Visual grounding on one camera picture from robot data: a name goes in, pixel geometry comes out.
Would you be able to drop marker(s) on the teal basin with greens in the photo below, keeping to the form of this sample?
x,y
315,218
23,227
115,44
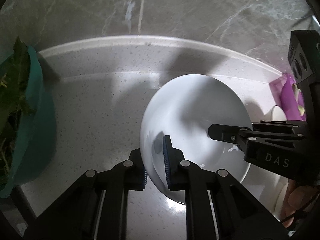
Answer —
x,y
28,124

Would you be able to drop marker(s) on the green gourd piece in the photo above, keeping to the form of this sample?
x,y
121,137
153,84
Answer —
x,y
299,100

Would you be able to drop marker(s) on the small white bowl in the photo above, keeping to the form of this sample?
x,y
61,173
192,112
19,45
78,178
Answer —
x,y
277,114

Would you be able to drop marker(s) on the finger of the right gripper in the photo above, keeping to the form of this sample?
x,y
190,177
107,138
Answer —
x,y
278,125
227,133

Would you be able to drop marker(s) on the purple plastic basin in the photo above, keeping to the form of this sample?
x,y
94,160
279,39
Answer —
x,y
282,92

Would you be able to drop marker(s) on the teal floral plate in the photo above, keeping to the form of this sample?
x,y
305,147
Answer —
x,y
270,191

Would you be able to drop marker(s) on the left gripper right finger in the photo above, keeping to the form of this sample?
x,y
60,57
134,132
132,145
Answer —
x,y
205,194

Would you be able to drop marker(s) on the right hand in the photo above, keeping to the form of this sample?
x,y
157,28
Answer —
x,y
295,198

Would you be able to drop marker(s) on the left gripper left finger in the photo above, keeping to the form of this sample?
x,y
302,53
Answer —
x,y
109,200

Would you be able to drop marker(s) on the large white bowl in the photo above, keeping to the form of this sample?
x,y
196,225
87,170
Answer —
x,y
184,108

